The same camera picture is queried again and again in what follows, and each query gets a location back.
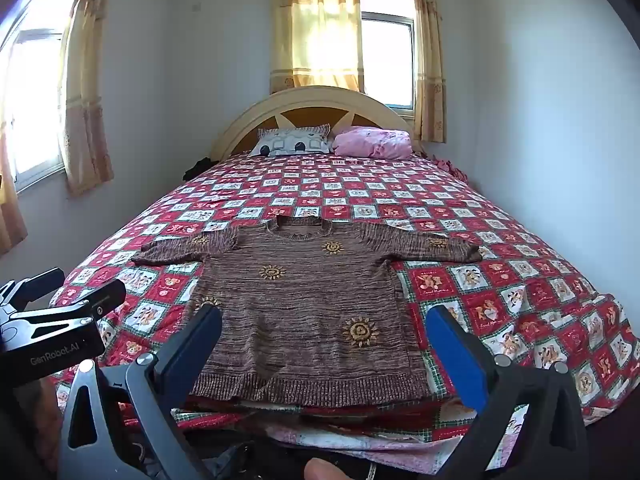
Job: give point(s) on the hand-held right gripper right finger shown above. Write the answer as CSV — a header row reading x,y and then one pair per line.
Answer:
x,y
457,355

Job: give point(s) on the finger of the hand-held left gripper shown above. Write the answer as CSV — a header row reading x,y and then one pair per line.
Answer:
x,y
85,300
35,282

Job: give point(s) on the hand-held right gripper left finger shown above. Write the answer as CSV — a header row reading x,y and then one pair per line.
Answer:
x,y
194,352

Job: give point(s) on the brown knit sweater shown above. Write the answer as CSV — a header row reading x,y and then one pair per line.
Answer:
x,y
300,310

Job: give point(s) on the person's right hand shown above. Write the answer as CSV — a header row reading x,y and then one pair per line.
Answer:
x,y
324,471

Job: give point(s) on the orange curtain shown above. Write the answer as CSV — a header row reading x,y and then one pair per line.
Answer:
x,y
10,210

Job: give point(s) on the red patchwork bear quilt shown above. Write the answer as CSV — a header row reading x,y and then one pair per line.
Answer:
x,y
500,285

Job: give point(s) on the pink floral bed sheet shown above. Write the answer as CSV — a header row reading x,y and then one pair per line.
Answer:
x,y
400,452

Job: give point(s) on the dark cloth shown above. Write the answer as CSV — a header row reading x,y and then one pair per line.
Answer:
x,y
197,170

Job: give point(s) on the crumpled red cloth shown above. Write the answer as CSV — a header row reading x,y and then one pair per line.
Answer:
x,y
452,167

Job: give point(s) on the pink pillow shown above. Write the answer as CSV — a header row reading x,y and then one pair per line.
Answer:
x,y
370,142

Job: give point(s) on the white patterned pillow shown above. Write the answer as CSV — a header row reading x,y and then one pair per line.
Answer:
x,y
290,142

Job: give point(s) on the cream wooden headboard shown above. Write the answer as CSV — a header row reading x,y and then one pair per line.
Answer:
x,y
320,97

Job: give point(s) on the yellow patterned narrow curtain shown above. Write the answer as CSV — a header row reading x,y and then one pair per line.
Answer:
x,y
427,60

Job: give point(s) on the window behind headboard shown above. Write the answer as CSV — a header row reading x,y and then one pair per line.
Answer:
x,y
387,60

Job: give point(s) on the yellow sheer curtain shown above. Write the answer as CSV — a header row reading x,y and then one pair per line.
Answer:
x,y
315,25

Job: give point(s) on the side wall window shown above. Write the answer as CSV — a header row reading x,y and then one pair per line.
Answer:
x,y
35,110

